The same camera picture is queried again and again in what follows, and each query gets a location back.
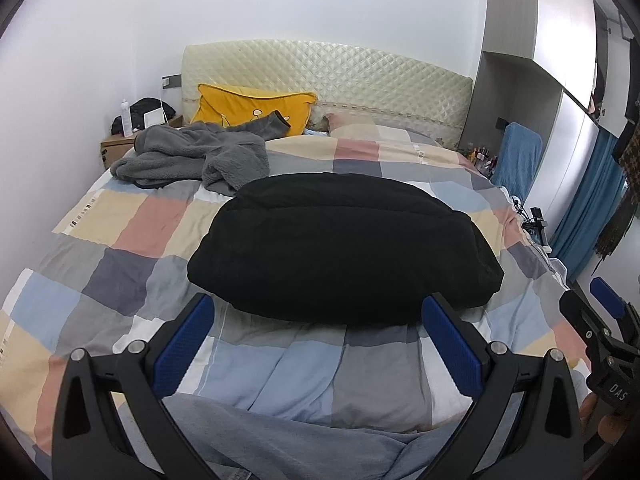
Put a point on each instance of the cream quilted headboard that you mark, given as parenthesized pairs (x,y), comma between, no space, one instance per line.
(375,85)

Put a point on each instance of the wooden nightstand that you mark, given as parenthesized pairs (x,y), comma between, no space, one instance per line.
(117,150)

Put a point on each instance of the grey and white wardrobe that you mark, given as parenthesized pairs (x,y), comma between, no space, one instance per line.
(555,35)

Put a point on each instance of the dark hanging item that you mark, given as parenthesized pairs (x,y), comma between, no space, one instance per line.
(598,90)

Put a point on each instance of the white spray bottle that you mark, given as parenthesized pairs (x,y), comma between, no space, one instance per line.
(126,117)

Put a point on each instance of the grey fleece garment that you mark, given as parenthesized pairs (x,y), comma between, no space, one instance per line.
(190,155)

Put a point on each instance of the group of cosmetic bottles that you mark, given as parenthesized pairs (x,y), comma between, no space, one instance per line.
(482,159)

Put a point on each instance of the black puffer jacket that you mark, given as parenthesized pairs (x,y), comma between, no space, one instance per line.
(340,245)

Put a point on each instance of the patterned hanging garment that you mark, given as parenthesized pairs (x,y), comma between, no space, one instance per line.
(620,200)

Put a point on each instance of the grey wall socket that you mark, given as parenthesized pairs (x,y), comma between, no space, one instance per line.
(171,81)

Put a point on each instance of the black camera on stand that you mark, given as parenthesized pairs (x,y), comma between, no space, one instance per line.
(537,217)

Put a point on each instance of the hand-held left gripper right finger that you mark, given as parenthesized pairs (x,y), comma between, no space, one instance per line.
(452,347)

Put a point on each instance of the patterned pillow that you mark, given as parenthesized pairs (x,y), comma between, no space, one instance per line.
(345,121)

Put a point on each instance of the white card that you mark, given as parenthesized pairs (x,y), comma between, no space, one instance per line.
(153,117)

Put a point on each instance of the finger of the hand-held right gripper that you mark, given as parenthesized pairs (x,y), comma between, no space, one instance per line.
(607,297)
(582,320)

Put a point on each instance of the pastel checked duvet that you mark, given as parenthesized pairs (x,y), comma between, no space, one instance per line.
(125,270)

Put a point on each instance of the black bag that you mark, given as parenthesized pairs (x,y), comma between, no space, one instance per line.
(145,105)

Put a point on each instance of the person's right hand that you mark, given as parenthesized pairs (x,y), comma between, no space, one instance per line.
(610,425)

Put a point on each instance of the blue curtain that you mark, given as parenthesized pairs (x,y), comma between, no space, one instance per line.
(585,200)

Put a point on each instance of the blue towel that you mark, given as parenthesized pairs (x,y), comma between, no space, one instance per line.
(520,160)

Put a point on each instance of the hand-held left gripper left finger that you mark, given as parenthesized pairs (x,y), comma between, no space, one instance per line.
(182,345)

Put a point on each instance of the yellow pillow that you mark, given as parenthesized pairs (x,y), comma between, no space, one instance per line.
(225,105)

